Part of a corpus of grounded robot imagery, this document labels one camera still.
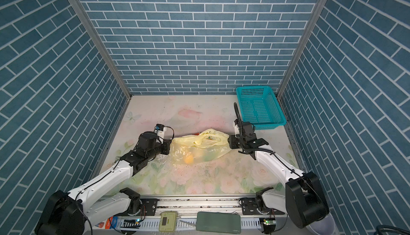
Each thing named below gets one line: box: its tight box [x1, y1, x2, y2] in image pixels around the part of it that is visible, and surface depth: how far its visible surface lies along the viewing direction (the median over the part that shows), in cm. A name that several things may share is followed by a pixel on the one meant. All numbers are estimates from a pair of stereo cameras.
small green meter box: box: [159, 210, 178, 233], surface depth 70 cm
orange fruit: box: [184, 155, 194, 164], surface depth 84 cm
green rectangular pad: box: [195, 211, 242, 234], surface depth 71 cm
